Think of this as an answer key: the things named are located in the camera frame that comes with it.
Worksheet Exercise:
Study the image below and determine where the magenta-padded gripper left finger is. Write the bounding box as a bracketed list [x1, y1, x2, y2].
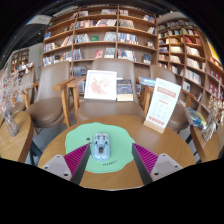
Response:
[40, 143, 92, 186]

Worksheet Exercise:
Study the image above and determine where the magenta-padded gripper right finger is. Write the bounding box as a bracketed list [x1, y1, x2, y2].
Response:
[131, 143, 184, 186]

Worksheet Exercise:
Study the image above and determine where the transparent blue computer mouse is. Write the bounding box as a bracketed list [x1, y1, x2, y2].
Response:
[91, 132, 112, 162]

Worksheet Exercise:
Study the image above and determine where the green blob-shaped mouse pad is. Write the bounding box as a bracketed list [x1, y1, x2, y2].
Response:
[64, 121, 136, 174]

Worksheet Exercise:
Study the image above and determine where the brown leather wooden armchair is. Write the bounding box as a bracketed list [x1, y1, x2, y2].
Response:
[143, 64, 201, 134]
[67, 58, 153, 124]
[8, 68, 38, 118]
[32, 61, 77, 130]

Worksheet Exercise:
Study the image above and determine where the white sign on wooden base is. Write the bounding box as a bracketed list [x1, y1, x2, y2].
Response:
[143, 77, 183, 135]

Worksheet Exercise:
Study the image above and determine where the round wooden side table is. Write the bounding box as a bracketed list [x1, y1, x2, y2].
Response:
[184, 124, 224, 163]
[0, 110, 43, 166]

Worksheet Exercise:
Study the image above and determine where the glass vase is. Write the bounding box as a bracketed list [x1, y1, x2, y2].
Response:
[3, 111, 20, 138]
[200, 109, 219, 143]

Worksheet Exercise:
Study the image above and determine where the dark blue book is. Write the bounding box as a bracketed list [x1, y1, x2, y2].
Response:
[116, 78, 135, 102]

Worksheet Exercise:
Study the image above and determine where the stack of light blue books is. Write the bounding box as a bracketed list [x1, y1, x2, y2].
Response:
[138, 75, 157, 88]

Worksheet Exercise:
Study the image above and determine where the white framed floral picture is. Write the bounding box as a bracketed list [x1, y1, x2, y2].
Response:
[83, 69, 118, 101]

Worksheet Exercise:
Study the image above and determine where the dried flower bouquet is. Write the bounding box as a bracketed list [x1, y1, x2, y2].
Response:
[208, 94, 224, 127]
[0, 63, 35, 116]

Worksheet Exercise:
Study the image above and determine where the small distant bookshelf unit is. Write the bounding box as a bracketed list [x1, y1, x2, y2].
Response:
[9, 49, 30, 73]

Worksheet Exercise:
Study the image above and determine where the curved wooden bookshelf unit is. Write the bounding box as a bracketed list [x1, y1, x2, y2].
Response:
[156, 13, 224, 103]

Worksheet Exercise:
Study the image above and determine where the large wooden bookshelf unit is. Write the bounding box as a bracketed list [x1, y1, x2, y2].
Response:
[41, 4, 159, 81]

